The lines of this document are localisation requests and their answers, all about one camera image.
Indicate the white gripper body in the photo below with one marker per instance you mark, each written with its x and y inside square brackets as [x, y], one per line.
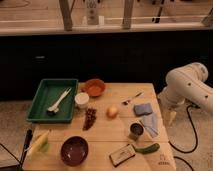
[168, 115]

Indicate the yellow apple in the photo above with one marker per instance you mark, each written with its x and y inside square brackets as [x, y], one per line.
[112, 112]

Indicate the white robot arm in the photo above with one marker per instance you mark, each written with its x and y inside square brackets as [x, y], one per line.
[185, 83]

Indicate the orange bowl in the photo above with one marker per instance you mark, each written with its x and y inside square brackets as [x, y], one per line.
[94, 87]

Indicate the purple bowl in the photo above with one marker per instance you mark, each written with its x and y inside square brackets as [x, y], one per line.
[74, 151]

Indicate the light blue cloth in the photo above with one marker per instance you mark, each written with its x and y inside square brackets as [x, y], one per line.
[150, 123]

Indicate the blue sponge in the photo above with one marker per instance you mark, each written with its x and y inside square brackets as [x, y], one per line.
[143, 109]

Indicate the green cucumber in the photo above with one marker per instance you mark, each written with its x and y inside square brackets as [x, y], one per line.
[149, 149]

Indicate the metal can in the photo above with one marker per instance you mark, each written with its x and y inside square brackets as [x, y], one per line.
[136, 130]

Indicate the dark red grapes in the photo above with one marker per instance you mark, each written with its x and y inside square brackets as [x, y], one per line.
[90, 117]

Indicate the white cup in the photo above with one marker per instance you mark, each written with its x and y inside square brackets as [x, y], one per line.
[81, 100]

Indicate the green plastic tray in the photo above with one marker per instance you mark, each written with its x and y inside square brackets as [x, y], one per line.
[48, 92]

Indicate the white dish brush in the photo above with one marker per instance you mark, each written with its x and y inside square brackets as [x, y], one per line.
[52, 110]

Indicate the corn cob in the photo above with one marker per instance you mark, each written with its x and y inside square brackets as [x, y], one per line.
[38, 143]

